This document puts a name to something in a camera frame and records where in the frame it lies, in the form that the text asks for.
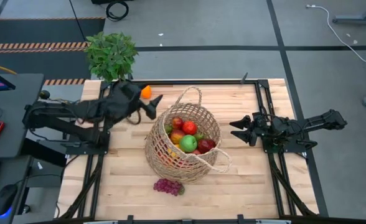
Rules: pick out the yellow bell pepper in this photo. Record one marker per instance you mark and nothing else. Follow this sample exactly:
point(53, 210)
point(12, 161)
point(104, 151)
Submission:
point(176, 146)

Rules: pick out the grey desk leg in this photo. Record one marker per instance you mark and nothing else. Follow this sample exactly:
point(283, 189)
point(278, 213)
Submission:
point(351, 20)

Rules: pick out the black computer mouse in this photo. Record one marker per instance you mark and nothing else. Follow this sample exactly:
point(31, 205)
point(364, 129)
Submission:
point(4, 197)

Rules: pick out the purple grape bunch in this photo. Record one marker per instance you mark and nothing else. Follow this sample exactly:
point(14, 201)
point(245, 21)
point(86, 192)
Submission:
point(167, 186)

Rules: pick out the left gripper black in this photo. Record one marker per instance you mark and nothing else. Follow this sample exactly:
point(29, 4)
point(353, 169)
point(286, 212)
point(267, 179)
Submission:
point(127, 101)

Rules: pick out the black box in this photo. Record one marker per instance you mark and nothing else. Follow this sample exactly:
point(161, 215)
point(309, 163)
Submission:
point(43, 152)

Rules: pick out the green chili pepper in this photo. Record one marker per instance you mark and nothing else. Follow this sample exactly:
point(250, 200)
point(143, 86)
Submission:
point(168, 129)

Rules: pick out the green apple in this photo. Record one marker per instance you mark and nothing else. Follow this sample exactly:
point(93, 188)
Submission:
point(188, 143)

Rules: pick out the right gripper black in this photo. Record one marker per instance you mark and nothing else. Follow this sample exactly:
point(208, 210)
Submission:
point(260, 127)

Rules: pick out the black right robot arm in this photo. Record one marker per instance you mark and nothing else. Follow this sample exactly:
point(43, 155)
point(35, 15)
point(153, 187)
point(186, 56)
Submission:
point(317, 123)

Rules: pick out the black metal table frame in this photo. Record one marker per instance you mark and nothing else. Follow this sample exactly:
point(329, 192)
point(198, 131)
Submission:
point(201, 82)

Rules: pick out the small black knob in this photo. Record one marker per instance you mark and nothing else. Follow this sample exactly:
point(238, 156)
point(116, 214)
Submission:
point(45, 94)

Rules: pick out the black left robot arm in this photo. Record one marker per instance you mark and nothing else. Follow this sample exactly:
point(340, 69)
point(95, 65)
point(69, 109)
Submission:
point(52, 112)

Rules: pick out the black hazard-striped floor mat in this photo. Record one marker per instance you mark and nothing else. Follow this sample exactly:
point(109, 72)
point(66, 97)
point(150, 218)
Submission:
point(40, 31)

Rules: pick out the green potted plant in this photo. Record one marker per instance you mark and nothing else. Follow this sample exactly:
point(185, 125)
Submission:
point(110, 56)

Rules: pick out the orange fruit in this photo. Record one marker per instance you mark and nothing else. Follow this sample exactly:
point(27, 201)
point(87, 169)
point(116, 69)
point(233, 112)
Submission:
point(146, 92)

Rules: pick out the small red fruit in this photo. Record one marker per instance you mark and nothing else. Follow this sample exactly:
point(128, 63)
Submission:
point(196, 152)

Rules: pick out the woven wicker basket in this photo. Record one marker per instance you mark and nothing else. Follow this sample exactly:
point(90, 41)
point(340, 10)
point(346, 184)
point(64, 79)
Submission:
point(167, 168)

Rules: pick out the black keyboard desk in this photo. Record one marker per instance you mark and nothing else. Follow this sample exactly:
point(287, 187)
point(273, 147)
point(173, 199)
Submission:
point(2, 171)

